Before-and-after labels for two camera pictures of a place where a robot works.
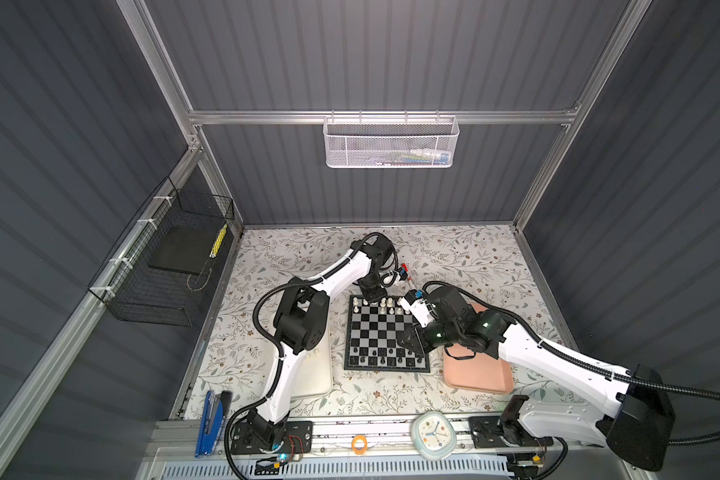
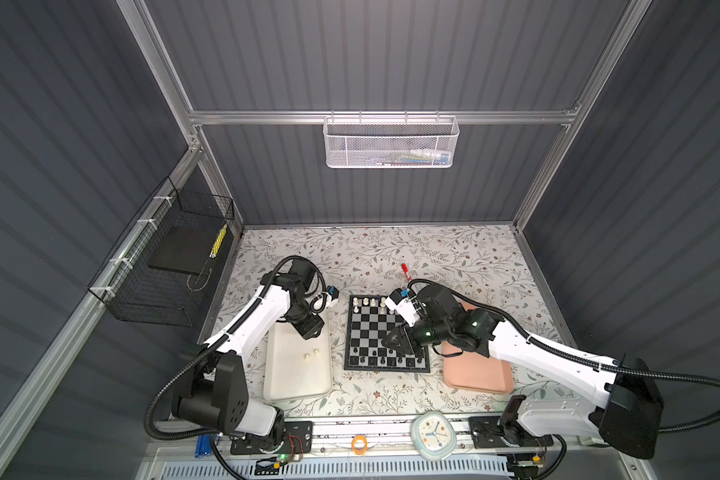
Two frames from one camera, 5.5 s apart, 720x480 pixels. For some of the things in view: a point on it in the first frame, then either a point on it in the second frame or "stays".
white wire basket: [391, 142] stays
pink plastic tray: [484, 373] stays
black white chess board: [373, 333] stays
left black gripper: [375, 296] → [310, 328]
